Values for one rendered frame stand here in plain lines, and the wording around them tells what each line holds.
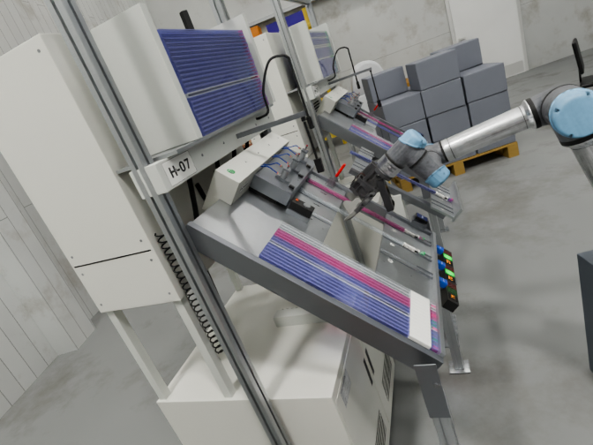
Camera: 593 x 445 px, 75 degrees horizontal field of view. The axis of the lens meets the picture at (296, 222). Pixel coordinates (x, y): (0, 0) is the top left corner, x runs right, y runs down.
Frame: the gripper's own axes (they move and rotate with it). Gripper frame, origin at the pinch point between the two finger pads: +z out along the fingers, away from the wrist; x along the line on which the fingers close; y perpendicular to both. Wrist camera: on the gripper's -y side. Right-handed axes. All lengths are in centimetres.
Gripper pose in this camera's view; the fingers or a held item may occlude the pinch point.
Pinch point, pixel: (349, 214)
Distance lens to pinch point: 138.0
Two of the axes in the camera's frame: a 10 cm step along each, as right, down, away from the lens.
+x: -2.7, 4.3, -8.6
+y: -7.7, -6.3, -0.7
